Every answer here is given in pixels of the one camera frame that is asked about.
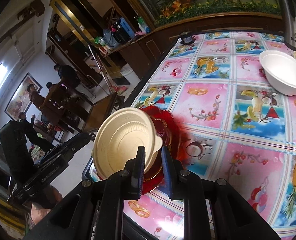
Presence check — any wooden table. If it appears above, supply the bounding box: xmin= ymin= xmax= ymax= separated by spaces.
xmin=83 ymin=91 xmax=118 ymax=133

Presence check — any wooden glass cabinet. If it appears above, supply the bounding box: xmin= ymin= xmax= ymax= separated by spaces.
xmin=49 ymin=0 xmax=106 ymax=55

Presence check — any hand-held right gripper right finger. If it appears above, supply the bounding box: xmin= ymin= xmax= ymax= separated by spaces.
xmin=161 ymin=146 xmax=281 ymax=240

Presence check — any blue container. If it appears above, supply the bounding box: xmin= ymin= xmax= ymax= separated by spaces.
xmin=120 ymin=17 xmax=136 ymax=37

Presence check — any white bucket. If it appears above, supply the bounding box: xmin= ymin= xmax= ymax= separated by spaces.
xmin=120 ymin=66 xmax=134 ymax=79

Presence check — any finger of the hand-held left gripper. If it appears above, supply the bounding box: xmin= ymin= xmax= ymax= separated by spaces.
xmin=61 ymin=132 xmax=92 ymax=159

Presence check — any red plastic plate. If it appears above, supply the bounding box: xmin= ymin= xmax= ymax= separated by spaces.
xmin=138 ymin=106 xmax=181 ymax=195

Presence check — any framed flower painting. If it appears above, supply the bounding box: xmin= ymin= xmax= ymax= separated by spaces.
xmin=118 ymin=0 xmax=283 ymax=27

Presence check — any person's left hand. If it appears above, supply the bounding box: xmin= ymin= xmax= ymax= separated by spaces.
xmin=26 ymin=189 xmax=64 ymax=232

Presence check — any small black device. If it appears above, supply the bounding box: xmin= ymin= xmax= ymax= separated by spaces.
xmin=180 ymin=32 xmax=195 ymax=46

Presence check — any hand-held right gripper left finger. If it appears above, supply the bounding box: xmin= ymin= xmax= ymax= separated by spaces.
xmin=23 ymin=145 xmax=146 ymax=240

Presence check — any dark wooden cabinet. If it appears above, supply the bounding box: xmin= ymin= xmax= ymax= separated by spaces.
xmin=88 ymin=27 xmax=178 ymax=80

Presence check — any white paper bowl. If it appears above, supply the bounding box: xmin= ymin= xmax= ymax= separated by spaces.
xmin=259 ymin=50 xmax=296 ymax=96

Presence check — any green bottle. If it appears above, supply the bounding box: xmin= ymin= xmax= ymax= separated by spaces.
xmin=137 ymin=16 xmax=151 ymax=33

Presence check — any wall poster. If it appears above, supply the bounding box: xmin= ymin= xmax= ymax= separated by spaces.
xmin=4 ymin=72 xmax=43 ymax=120

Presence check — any ceiling light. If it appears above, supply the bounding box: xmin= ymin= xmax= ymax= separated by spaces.
xmin=0 ymin=64 xmax=8 ymax=100

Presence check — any black bag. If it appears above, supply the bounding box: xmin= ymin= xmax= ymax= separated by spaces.
xmin=112 ymin=26 xmax=128 ymax=43

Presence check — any grey bag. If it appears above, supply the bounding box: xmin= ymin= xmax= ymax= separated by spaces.
xmin=103 ymin=30 xmax=115 ymax=47

